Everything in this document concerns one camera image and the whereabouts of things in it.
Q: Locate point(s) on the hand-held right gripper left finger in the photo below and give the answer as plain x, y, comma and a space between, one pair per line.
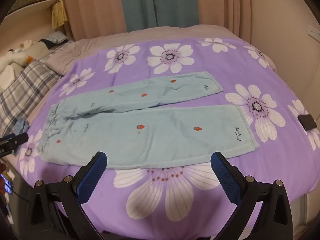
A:
93, 175

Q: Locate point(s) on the light blue strawberry print pants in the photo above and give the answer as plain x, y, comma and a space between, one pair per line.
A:
160, 135

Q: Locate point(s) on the purple floral blanket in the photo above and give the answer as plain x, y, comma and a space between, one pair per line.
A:
215, 80

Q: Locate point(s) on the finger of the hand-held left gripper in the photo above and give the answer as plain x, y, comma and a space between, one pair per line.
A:
15, 140

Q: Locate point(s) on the small blue denim cloth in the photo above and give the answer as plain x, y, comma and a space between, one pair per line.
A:
21, 127

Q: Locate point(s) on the blue striped pillow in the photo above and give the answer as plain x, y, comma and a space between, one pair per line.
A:
56, 38

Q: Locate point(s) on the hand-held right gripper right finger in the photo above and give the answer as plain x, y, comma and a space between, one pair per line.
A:
223, 177

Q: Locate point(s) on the yellow hanging cloth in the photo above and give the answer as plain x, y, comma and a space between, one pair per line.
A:
59, 16

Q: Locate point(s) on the plaid pillow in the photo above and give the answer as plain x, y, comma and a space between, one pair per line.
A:
25, 85

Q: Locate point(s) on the teal curtain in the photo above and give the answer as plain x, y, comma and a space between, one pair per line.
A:
155, 2

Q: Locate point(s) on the white plush toy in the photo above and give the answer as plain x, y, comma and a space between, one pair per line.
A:
15, 57

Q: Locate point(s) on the white wall socket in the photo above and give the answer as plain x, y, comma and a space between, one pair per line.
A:
313, 31

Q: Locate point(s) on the pink curtain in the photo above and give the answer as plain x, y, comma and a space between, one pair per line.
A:
95, 7
222, 2

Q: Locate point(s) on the white shelf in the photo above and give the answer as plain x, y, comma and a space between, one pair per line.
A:
30, 8

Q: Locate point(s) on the black phone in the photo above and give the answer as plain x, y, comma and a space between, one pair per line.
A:
307, 122

